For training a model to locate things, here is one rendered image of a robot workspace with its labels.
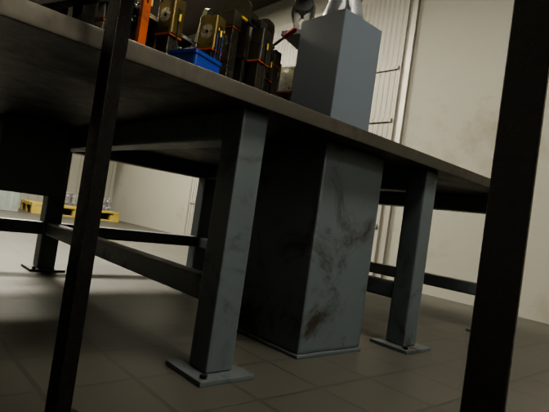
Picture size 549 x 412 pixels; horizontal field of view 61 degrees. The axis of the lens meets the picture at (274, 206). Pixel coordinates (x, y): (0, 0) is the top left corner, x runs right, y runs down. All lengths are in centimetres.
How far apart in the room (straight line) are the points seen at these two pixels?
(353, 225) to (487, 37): 266
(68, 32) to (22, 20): 7
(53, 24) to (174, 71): 23
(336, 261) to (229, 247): 47
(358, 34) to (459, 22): 253
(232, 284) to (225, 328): 11
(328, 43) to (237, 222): 74
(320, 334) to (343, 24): 98
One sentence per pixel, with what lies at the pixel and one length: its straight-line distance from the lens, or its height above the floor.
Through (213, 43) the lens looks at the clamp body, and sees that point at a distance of 170.
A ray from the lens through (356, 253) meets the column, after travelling 156.
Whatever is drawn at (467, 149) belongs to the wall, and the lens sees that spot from 373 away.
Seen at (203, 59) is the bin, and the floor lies 77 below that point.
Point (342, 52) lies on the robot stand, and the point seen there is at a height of 96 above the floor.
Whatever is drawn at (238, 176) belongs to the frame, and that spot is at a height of 49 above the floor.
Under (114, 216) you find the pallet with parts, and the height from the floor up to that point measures 9.
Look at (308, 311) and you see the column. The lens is 143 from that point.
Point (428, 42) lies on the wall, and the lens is 420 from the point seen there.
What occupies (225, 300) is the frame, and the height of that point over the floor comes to 19.
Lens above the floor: 40
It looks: 2 degrees up
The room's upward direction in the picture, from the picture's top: 8 degrees clockwise
